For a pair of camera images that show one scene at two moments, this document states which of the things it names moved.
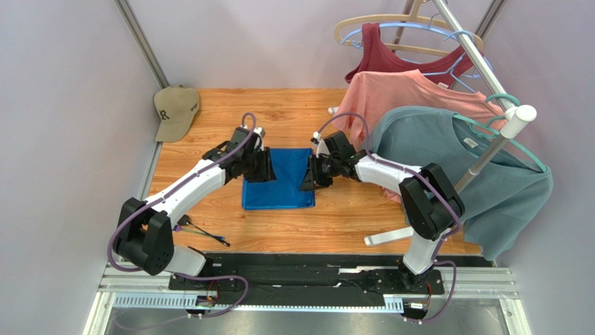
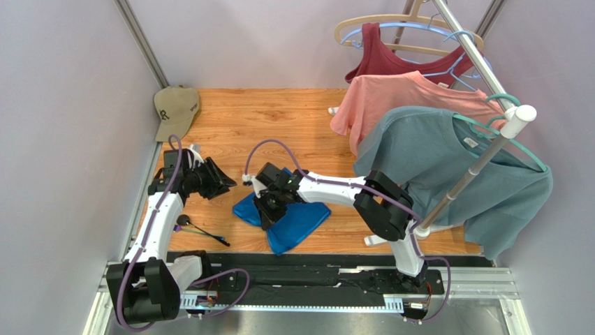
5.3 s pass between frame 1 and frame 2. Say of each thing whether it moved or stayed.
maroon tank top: stayed
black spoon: stayed
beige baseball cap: stayed
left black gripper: moved
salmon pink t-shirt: stayed
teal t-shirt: stayed
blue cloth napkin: moved
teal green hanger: stayed
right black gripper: moved
